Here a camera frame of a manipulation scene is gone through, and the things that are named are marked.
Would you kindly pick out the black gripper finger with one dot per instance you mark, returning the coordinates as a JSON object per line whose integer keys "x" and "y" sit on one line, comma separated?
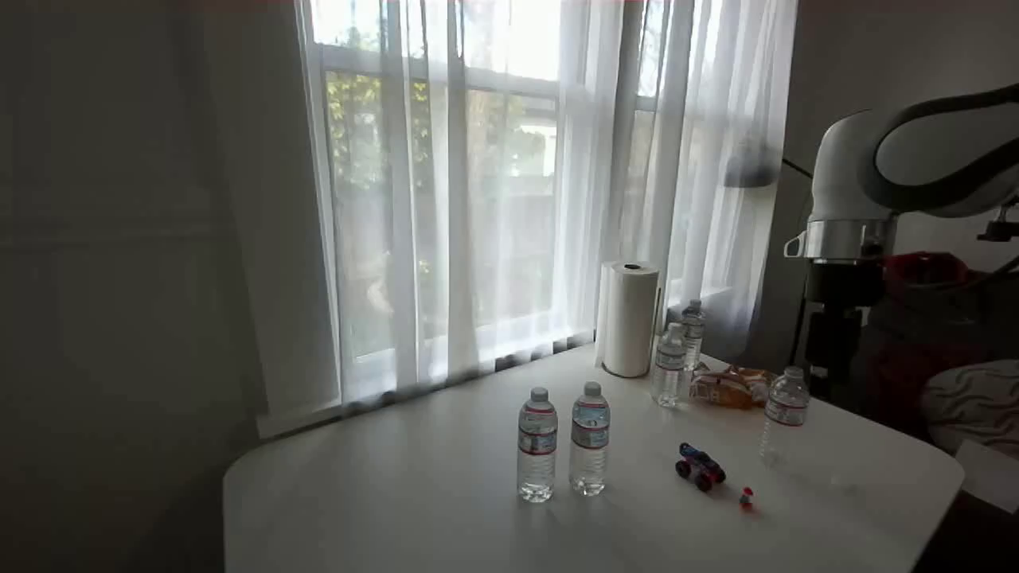
{"x": 860, "y": 356}
{"x": 821, "y": 356}

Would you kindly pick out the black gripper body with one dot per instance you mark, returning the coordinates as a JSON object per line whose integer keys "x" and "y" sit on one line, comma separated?
{"x": 844, "y": 291}

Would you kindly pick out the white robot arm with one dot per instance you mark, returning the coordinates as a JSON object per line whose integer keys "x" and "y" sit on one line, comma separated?
{"x": 850, "y": 169}

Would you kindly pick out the orange snack bag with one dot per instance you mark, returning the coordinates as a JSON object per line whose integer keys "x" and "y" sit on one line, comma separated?
{"x": 719, "y": 390}
{"x": 750, "y": 380}

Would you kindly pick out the red dark bag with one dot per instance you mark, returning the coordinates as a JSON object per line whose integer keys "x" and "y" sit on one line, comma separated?
{"x": 928, "y": 321}

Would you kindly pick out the white bedding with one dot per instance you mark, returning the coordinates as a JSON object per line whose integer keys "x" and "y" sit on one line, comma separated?
{"x": 976, "y": 401}

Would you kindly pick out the dark floor lamp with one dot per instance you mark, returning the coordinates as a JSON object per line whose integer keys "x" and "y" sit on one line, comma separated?
{"x": 757, "y": 167}

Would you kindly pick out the small red orange toy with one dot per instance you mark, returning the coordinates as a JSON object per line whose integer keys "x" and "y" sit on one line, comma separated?
{"x": 747, "y": 497}

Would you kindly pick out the blue red toy car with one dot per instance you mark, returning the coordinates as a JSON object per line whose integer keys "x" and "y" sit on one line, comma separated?
{"x": 702, "y": 467}

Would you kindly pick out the white paper towel roll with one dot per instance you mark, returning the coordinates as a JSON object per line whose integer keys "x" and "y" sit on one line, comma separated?
{"x": 629, "y": 321}

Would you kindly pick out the sheer white curtain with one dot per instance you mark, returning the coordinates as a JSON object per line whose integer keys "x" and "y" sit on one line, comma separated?
{"x": 510, "y": 180}

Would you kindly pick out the white window frame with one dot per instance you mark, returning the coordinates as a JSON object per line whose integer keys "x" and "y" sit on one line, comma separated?
{"x": 458, "y": 80}

